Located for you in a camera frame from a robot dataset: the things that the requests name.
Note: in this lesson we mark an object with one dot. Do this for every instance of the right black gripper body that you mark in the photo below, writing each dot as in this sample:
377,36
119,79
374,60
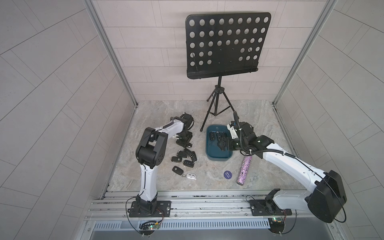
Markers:
240,144

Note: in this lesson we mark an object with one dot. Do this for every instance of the black car key cluster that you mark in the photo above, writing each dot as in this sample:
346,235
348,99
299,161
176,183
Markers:
188,152
194,157
182,154

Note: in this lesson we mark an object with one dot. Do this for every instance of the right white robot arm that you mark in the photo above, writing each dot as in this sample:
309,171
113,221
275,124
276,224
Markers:
324,195

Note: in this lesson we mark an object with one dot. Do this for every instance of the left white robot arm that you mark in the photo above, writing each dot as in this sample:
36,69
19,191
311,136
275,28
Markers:
150,153

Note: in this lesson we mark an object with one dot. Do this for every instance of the teal plastic storage box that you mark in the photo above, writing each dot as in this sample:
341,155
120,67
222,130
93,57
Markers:
212,150

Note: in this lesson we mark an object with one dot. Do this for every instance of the black car key front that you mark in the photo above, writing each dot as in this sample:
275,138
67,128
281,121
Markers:
178,170

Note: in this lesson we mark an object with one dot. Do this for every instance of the white remote key fob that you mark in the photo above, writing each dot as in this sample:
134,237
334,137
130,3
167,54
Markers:
190,176

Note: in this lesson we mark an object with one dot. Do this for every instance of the purple glitter tube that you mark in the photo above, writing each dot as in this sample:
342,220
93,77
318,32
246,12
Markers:
244,170

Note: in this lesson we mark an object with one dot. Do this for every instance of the round purple lid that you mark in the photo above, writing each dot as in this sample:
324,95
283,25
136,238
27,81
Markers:
228,175

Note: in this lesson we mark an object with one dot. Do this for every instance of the black perforated music stand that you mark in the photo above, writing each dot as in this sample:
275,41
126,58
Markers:
221,45

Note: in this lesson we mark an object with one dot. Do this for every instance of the left circuit board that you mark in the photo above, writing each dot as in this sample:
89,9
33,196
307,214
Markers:
149,227

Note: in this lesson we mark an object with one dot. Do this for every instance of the circuit board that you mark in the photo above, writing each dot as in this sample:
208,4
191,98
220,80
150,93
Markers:
149,227
277,225

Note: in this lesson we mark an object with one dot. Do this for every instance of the right circuit board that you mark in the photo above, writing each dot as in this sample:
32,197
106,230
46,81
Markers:
277,225

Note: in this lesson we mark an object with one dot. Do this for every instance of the aluminium mounting rail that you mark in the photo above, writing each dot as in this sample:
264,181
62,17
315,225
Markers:
182,205

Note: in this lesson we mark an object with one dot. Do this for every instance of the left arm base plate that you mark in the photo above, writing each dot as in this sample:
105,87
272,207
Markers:
143,209

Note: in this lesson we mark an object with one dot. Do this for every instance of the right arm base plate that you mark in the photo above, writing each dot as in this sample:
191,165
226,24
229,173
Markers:
267,208

